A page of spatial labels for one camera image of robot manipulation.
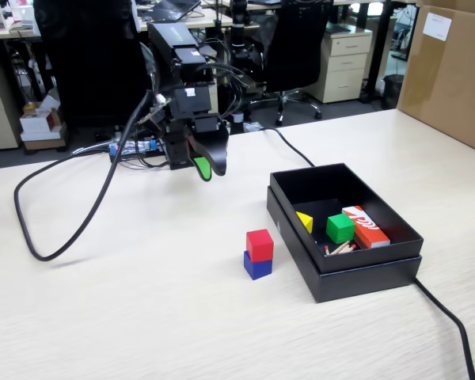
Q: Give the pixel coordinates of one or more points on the brown flat carton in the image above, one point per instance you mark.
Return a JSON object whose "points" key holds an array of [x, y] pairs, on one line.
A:
{"points": [[43, 144]]}

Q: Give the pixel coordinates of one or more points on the beige office desk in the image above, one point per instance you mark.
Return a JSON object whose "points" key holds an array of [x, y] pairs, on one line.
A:
{"points": [[206, 21]]}

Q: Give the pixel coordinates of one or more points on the yellow wooden wedge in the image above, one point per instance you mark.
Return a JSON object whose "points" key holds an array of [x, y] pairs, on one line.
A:
{"points": [[305, 221]]}

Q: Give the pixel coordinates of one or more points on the black-legged office desk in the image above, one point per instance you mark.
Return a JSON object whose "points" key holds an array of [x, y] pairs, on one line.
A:
{"points": [[380, 51]]}

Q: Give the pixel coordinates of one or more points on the green wooden cube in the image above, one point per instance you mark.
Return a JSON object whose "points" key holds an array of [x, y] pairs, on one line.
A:
{"points": [[339, 229]]}

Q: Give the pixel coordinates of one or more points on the white carton with red print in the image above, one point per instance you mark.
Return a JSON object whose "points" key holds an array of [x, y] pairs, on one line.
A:
{"points": [[37, 122]]}

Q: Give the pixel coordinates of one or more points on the red-tipped wooden matchstick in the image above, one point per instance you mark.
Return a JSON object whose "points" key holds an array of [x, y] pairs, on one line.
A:
{"points": [[346, 249], [339, 247]]}

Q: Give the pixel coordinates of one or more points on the pink and white box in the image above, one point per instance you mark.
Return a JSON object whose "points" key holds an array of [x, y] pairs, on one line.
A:
{"points": [[21, 12]]}

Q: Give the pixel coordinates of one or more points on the red wooden cube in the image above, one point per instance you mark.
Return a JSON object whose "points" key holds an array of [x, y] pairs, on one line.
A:
{"points": [[260, 245]]}

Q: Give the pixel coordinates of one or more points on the large brown cardboard box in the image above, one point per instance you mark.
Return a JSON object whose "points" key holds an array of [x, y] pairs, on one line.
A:
{"points": [[451, 87]]}

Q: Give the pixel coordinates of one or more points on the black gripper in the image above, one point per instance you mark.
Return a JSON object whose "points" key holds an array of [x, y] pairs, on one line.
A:
{"points": [[207, 122]]}

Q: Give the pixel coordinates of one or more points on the black pole with white bands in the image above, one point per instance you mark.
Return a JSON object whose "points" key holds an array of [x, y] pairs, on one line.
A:
{"points": [[237, 23]]}

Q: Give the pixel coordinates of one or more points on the black open box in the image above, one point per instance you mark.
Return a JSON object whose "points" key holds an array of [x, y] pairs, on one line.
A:
{"points": [[360, 283]]}

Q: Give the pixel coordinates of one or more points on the black laptop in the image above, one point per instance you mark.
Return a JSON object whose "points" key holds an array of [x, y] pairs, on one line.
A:
{"points": [[170, 8]]}

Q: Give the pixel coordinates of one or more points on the black waste bin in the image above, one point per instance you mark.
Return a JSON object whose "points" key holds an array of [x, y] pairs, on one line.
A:
{"points": [[392, 93]]}

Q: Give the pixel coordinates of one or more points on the black cardboard box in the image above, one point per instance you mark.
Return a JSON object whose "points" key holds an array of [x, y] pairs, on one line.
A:
{"points": [[301, 186]]}

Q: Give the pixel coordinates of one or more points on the black office chair, star base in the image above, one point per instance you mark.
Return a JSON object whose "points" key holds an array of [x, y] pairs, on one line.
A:
{"points": [[297, 47]]}

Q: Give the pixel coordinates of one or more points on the controller board with blue connectors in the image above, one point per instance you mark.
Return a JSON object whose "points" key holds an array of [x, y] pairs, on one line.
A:
{"points": [[140, 146]]}

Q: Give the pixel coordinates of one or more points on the blue wooden cube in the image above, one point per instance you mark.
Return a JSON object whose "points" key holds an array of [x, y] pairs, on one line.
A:
{"points": [[258, 269]]}

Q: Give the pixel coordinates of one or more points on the black high-back office chair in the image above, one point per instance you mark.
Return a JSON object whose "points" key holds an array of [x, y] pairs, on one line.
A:
{"points": [[91, 59]]}

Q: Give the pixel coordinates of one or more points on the small wrist camera board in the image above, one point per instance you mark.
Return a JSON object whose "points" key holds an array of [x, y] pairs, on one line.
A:
{"points": [[156, 111]]}

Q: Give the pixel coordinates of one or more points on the orange and white matchbox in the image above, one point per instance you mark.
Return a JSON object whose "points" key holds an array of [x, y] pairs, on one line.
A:
{"points": [[370, 231]]}

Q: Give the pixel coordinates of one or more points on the beige three-drawer cabinet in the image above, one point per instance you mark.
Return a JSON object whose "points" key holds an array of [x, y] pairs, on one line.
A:
{"points": [[340, 67]]}

